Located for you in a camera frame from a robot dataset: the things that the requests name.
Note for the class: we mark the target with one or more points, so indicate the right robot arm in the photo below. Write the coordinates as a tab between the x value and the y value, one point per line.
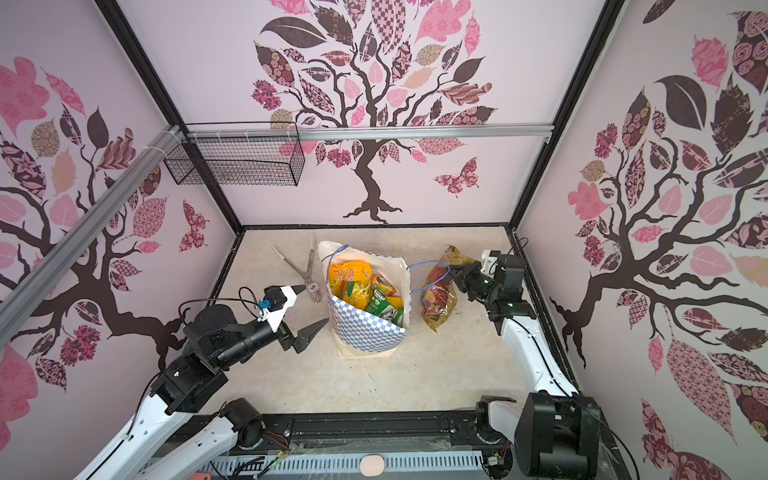
555	433

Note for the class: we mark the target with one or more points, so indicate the aluminium rail left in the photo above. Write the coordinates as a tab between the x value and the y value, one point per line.
19	306

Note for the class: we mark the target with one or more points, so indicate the blue checkered paper bag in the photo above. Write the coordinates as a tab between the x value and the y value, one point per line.
359	334

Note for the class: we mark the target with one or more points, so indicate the yellow orange snack bag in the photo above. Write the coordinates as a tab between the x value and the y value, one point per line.
352	282

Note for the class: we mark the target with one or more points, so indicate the green snack bag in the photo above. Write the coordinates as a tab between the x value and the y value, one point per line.
388	308

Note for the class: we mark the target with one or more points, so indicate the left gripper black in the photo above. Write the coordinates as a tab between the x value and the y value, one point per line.
305	335

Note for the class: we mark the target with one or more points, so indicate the black wire basket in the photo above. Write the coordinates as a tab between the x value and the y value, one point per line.
261	153

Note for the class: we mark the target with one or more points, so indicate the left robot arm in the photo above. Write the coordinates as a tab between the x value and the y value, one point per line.
216	341

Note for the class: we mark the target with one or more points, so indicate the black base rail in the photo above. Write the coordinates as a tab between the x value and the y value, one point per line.
374	433

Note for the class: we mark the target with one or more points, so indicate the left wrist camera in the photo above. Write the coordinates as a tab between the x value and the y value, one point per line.
273	313

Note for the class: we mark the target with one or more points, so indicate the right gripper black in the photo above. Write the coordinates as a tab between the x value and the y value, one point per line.
465	279

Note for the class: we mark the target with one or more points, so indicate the gold candy bag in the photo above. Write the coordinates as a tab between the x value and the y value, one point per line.
438	298

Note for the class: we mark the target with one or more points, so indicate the grey cable duct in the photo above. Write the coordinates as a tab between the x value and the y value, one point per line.
396	465

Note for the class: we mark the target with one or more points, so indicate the metal tongs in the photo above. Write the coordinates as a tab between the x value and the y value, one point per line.
311	286

